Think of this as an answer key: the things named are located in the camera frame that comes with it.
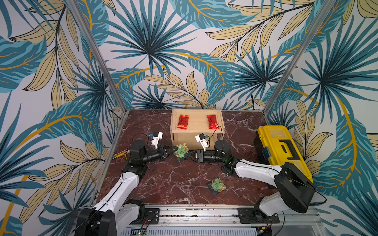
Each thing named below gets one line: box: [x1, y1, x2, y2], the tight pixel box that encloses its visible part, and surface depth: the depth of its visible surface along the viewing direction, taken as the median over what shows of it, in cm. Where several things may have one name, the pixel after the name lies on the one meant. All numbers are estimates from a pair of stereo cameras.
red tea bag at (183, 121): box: [176, 114, 190, 130], surface depth 85 cm
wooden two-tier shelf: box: [169, 108, 226, 150], surface depth 86 cm
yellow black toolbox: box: [252, 125, 314, 183], surface depth 84 cm
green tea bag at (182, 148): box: [174, 142, 189, 158], surface depth 76 cm
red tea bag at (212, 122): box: [206, 114, 220, 130], surface depth 85 cm
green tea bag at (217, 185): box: [211, 177, 227, 193], surface depth 85 cm
